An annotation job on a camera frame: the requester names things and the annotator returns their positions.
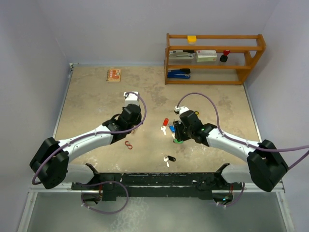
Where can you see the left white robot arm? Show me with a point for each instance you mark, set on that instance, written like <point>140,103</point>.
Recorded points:
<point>51,161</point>

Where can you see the red tag key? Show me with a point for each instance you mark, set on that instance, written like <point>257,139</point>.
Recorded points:
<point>163,127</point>

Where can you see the white cardboard box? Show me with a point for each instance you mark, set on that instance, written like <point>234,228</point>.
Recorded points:
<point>206,55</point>

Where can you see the small spiral notebook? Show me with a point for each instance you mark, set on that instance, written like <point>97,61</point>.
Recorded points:
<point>113,76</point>

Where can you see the wooden shelf rack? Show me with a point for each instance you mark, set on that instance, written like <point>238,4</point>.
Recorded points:
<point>238,53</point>

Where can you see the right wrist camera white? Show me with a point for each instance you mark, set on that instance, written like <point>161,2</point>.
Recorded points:
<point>180,109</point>

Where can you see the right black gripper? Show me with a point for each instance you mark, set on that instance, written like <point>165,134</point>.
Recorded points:
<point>177,126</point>

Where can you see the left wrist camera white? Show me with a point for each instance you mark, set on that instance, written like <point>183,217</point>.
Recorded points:
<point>131,98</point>

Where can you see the red S carabiner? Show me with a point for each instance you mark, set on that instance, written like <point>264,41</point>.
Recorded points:
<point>128,145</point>

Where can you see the yellow block on shelf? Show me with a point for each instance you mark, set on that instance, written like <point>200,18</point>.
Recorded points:
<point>191,39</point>

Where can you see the white stapler on shelf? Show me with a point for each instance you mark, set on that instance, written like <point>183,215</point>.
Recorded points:
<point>181,54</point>

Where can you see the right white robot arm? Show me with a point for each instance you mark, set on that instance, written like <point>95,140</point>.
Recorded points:
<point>265,167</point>

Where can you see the black base frame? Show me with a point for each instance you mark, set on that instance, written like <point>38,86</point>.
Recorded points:
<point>204,186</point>

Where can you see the blue stapler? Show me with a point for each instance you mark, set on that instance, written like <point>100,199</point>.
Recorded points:
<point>183,73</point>

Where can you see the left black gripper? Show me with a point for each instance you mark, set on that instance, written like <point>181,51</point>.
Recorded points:
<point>138,122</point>

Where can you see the green tag key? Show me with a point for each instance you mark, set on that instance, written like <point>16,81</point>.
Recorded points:
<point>177,142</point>

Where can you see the blue tag key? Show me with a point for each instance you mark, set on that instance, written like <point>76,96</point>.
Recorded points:
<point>171,127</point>

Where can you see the red black stamp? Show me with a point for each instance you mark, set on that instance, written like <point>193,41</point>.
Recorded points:
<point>224,56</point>

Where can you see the black tag key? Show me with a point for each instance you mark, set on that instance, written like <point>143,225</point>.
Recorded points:
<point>167,159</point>

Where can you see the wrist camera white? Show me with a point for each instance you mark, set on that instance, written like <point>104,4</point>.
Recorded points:
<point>180,109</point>
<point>131,98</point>

